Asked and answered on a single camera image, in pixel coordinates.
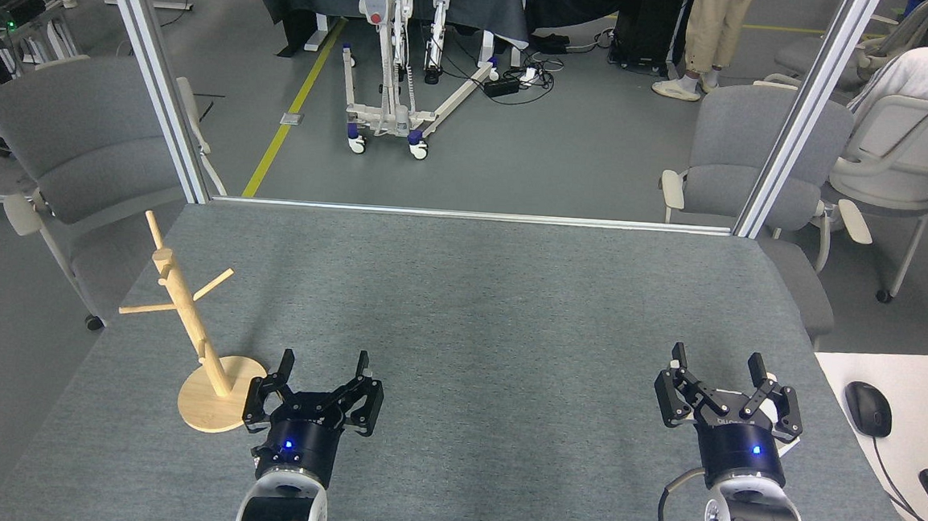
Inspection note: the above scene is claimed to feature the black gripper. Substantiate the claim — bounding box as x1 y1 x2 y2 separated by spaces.
239 343 388 490
647 341 809 496

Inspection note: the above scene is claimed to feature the wooden cup rack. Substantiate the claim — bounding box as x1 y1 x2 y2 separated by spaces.
112 208 278 437

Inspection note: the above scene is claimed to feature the black computer mouse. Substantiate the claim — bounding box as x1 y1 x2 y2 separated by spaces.
841 380 896 439

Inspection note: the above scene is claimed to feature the white desk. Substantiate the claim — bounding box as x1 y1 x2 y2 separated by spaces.
805 347 928 521

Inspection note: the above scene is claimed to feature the silver aluminium crossbar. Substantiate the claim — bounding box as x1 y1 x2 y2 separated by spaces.
208 195 734 236

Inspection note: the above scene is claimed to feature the grey chair with beige armrests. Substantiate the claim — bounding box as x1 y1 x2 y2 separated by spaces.
0 48 235 338
651 78 882 355

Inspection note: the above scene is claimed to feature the white office chair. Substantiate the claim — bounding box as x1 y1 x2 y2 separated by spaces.
808 89 928 307
763 0 928 101

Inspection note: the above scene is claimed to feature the standing person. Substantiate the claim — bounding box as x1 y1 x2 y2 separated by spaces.
651 0 758 106

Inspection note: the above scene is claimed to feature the black case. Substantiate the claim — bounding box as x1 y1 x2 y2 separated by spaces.
609 0 694 76

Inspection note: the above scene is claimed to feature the white stand on wheels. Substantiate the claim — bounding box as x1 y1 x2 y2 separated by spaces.
318 0 507 165

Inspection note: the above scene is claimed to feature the silver aluminium post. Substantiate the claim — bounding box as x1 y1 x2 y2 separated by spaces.
731 0 884 246
81 0 224 206

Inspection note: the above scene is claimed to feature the black floor cable bundle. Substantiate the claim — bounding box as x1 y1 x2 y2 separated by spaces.
514 24 616 113

